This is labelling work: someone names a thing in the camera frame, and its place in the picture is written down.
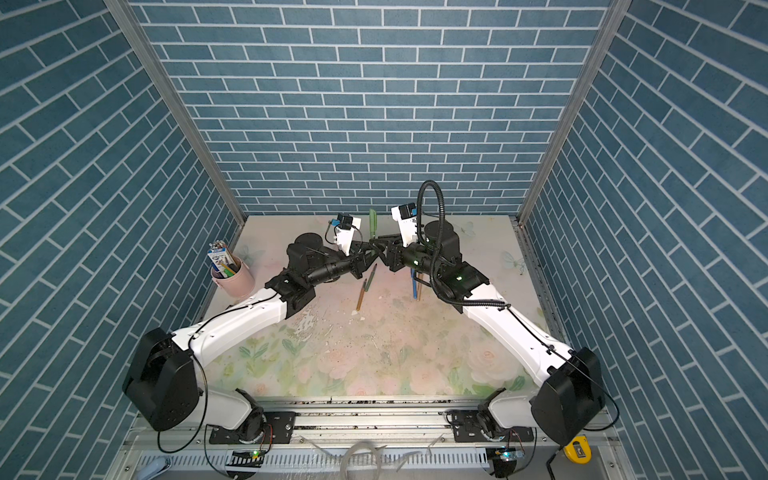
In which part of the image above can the light green pen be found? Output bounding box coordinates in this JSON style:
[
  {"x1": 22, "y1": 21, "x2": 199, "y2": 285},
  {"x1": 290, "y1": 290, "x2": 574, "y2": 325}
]
[{"x1": 368, "y1": 209, "x2": 378, "y2": 239}]

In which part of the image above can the yellow tape measure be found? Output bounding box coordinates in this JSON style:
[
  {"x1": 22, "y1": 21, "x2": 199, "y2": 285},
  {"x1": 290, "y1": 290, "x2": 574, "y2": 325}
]
[{"x1": 563, "y1": 435, "x2": 592, "y2": 465}]

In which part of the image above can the pink pen holder cup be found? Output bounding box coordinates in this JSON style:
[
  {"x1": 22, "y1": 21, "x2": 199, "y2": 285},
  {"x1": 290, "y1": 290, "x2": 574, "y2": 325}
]
[{"x1": 210, "y1": 257, "x2": 255, "y2": 299}]

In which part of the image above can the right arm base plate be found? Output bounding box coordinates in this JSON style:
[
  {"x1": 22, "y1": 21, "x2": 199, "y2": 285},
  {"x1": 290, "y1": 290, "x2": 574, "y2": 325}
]
[{"x1": 443, "y1": 410, "x2": 534, "y2": 443}]

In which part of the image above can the aluminium rail frame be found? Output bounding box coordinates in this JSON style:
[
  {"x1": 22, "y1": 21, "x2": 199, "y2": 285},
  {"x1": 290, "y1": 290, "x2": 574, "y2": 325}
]
[{"x1": 106, "y1": 396, "x2": 635, "y2": 479}]

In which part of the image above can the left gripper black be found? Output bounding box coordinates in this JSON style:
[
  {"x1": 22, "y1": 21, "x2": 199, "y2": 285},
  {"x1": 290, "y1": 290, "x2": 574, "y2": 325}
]
[{"x1": 304, "y1": 241, "x2": 378, "y2": 289}]

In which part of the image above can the dark green pen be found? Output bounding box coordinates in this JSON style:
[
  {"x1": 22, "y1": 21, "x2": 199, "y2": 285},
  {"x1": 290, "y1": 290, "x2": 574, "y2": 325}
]
[{"x1": 364, "y1": 264, "x2": 378, "y2": 292}]

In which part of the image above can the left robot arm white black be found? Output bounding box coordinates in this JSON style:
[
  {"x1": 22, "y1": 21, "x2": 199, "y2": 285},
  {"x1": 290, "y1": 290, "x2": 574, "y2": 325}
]
[{"x1": 122, "y1": 233, "x2": 385, "y2": 443}]

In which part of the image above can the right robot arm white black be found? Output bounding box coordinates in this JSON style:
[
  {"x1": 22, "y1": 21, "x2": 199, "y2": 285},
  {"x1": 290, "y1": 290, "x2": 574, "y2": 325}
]
[{"x1": 362, "y1": 221, "x2": 608, "y2": 447}]

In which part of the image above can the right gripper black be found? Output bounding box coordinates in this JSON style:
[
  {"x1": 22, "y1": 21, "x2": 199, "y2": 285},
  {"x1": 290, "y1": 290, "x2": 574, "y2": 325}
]
[{"x1": 371, "y1": 236, "x2": 443, "y2": 284}]

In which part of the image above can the brown pen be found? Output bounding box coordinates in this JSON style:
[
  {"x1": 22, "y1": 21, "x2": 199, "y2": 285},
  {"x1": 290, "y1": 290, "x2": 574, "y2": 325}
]
[
  {"x1": 355, "y1": 279, "x2": 367, "y2": 312},
  {"x1": 416, "y1": 272, "x2": 423, "y2": 301}
]

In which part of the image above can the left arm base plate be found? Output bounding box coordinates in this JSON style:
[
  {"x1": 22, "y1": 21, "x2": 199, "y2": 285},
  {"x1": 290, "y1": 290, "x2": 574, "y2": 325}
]
[{"x1": 208, "y1": 411, "x2": 297, "y2": 445}]

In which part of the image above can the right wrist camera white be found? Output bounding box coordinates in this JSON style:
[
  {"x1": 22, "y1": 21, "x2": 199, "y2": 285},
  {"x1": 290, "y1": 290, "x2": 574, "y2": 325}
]
[{"x1": 391, "y1": 202, "x2": 418, "y2": 247}]

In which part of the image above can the box in pen cup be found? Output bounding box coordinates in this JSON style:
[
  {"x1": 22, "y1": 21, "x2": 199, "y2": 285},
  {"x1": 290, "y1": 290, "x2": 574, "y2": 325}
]
[{"x1": 207, "y1": 240, "x2": 239, "y2": 278}]

